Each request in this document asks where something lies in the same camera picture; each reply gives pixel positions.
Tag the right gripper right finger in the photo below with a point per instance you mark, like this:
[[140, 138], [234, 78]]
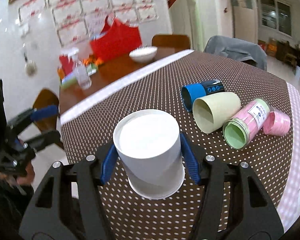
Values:
[[251, 215]]

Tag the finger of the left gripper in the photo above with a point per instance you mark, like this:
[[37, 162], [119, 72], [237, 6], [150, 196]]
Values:
[[29, 116], [43, 140]]

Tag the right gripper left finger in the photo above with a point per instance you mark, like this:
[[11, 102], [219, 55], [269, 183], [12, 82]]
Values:
[[67, 203]]

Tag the white paper cup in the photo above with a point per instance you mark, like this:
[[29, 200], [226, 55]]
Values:
[[148, 143]]

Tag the pink ribbed cup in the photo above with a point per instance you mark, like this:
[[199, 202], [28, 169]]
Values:
[[277, 123]]

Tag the cream yellow cup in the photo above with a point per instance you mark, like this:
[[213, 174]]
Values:
[[212, 111]]

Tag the blue black cup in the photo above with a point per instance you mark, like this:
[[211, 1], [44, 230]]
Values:
[[189, 93]]

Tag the wooden chair at left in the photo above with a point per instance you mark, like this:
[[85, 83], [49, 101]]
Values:
[[47, 103]]

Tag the wooden chair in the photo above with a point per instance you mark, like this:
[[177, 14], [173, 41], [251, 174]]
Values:
[[47, 103], [172, 41]]

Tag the clear spray bottle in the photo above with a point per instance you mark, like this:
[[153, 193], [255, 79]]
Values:
[[73, 54]]

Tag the pink green jar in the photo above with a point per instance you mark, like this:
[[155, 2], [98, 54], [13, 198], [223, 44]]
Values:
[[241, 129]]

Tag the brown polka dot tablecloth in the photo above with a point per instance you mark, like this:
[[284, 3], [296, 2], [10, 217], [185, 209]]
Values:
[[120, 88]]

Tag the red felt bag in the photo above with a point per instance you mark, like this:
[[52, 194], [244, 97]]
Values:
[[115, 40]]

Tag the white ceramic bowl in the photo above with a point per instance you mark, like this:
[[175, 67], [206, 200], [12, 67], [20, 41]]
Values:
[[144, 54]]

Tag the white waste bin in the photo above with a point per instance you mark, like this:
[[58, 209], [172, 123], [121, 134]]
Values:
[[297, 72]]

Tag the chair with grey cover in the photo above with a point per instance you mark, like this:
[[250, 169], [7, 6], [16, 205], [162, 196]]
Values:
[[237, 49]]

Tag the wooden chair back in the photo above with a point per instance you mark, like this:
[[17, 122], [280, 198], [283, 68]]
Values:
[[172, 41]]

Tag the window with dark panes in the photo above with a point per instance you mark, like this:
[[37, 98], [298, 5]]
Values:
[[276, 15]]

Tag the white refrigerator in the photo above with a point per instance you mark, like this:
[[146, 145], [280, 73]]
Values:
[[245, 15]]

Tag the green door curtain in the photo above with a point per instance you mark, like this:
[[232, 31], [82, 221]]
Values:
[[196, 25]]

